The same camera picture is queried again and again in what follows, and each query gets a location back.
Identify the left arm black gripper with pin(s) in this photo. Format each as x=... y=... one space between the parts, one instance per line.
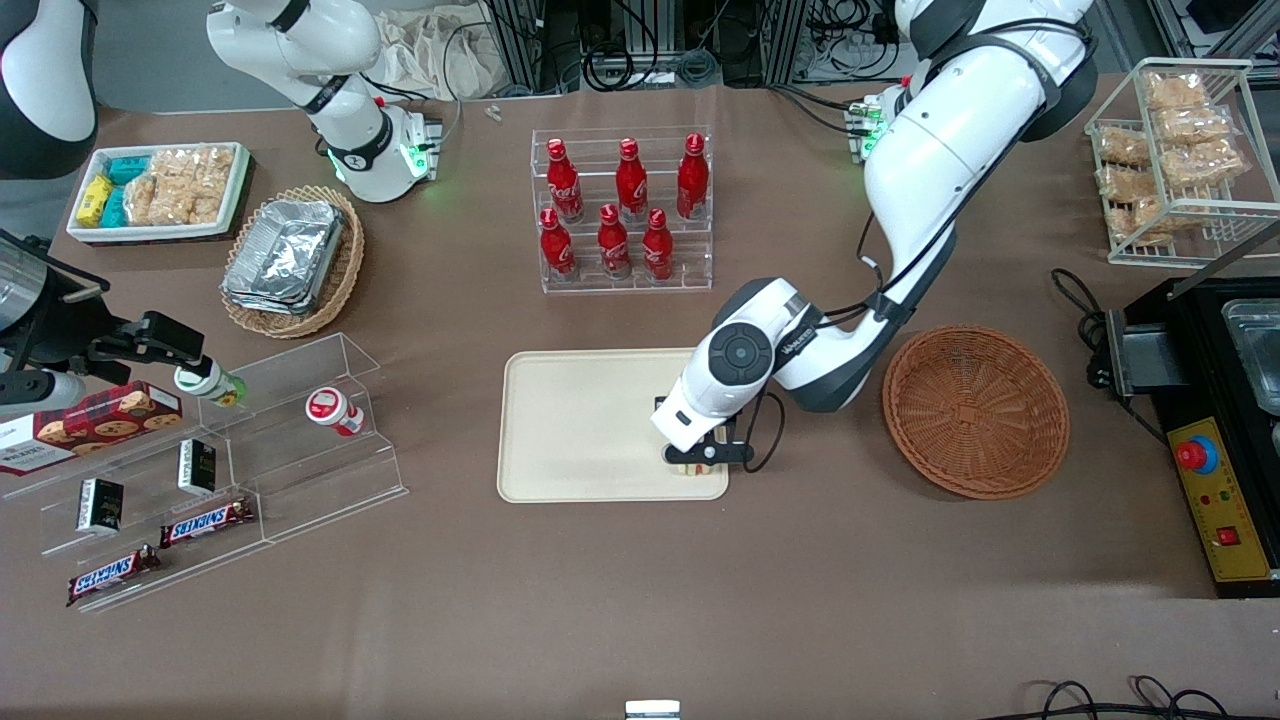
x=658 y=400

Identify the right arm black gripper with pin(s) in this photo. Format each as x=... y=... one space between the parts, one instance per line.
x=62 y=323

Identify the plastic triangle sandwich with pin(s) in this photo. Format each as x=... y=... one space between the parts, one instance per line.
x=700 y=469

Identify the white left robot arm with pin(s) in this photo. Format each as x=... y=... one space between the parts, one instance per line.
x=930 y=150

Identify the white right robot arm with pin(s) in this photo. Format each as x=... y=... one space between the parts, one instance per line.
x=330 y=60

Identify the aluminium foil tray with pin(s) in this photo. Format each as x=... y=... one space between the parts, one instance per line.
x=285 y=245
x=265 y=303

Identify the cream plastic serving tray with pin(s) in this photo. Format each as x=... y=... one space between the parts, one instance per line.
x=580 y=430

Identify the wicker basket holding foil trays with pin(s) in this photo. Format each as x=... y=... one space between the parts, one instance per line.
x=345 y=270

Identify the empty-bottomed brown wicker basket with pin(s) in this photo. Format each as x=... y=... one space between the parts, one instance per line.
x=975 y=412

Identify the green white small bottle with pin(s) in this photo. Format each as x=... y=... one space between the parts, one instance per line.
x=205 y=383

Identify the white rectangular snack bin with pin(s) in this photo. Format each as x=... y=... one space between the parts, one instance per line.
x=150 y=233

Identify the red cookie box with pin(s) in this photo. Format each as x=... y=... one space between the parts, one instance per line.
x=90 y=425

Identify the small black box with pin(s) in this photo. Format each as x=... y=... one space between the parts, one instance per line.
x=197 y=466
x=100 y=505

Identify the teal snack packet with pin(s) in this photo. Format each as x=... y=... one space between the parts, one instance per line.
x=115 y=208
x=128 y=170

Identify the rice cracker snack bag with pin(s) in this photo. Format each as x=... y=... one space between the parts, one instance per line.
x=140 y=200
x=195 y=200
x=1195 y=125
x=1122 y=147
x=1175 y=92
x=190 y=162
x=1150 y=218
x=1125 y=185
x=1205 y=162

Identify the yellow snack packet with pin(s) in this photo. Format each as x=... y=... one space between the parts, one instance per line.
x=95 y=200

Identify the white red yogurt bottle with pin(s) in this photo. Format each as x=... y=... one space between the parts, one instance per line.
x=330 y=408

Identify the Snickers chocolate bar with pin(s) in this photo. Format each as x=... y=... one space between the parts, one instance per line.
x=110 y=575
x=205 y=524

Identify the red cola bottle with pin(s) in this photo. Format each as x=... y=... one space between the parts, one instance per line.
x=657 y=245
x=630 y=180
x=556 y=245
x=613 y=243
x=563 y=185
x=692 y=178

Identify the clear acrylic stepped shelf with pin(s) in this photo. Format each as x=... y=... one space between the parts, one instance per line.
x=330 y=480

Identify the small white metal block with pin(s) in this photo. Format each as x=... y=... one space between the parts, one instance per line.
x=652 y=711

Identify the clear acrylic bottle rack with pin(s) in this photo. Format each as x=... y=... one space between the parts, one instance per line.
x=590 y=150

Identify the crumpled translucent plastic bag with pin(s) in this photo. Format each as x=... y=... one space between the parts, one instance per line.
x=440 y=55

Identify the red emergency stop button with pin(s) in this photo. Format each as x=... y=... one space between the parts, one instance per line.
x=1192 y=455

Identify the black machine with yellow panel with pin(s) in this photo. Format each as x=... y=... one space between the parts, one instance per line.
x=1240 y=560

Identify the grey metal bar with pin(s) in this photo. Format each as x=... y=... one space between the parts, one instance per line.
x=1225 y=262

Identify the steel pan in machine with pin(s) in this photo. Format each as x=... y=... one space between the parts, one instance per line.
x=1260 y=350

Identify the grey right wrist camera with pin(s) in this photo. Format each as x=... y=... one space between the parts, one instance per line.
x=45 y=392

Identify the grey metal box bracket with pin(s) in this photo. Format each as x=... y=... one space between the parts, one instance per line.
x=1150 y=360

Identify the aluminium profile frame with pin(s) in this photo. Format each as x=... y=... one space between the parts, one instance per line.
x=520 y=40

